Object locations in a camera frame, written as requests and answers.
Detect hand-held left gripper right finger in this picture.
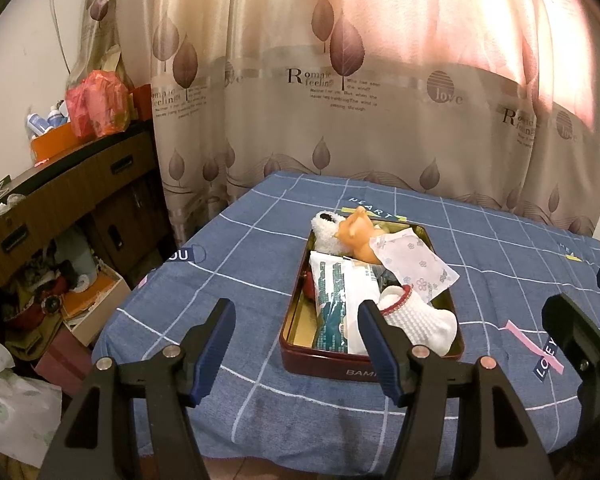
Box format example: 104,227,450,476
357,299,556,480

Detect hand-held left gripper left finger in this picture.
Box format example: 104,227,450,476
39,298,237,480

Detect white sock red trim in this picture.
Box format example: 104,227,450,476
350,284,458,353

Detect red tin box gold inside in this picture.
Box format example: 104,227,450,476
278,220,465,381

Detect white teal tissue packet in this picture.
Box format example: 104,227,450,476
307,251,386,356

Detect white floral packet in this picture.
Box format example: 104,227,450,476
369,230,461,306

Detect orange rubber animal toy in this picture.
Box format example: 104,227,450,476
336,206,383,265

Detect white plush toy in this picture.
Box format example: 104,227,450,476
310,210,351,258

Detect blue checked tablecloth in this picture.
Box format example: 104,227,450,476
91,170,600,466

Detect open cardboard box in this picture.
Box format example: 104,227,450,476
60,255,132,348

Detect pink box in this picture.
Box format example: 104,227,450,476
34,330,95,396

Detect wooden cabinet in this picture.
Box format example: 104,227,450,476
0,120,173,311

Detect white plastic bag green print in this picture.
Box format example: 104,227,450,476
0,330,63,463

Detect orange box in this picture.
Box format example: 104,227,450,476
30,122,81,166
130,85,153,121

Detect beige leaf print curtain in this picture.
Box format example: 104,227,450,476
70,0,600,241

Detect red plastic bag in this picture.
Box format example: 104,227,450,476
65,70,131,140

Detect hanging wall cable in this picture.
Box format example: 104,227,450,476
47,0,78,78

